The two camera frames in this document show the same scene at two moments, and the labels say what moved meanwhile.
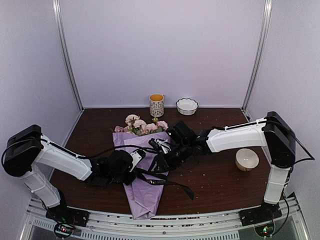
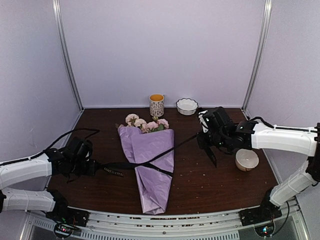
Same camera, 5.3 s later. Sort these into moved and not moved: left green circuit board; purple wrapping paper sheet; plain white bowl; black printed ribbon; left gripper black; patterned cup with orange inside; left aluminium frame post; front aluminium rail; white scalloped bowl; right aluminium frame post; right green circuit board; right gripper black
Moved: black printed ribbon; right gripper black; left gripper black; purple wrapping paper sheet
Not moved: left green circuit board; patterned cup with orange inside; plain white bowl; left aluminium frame post; front aluminium rail; right green circuit board; white scalloped bowl; right aluminium frame post
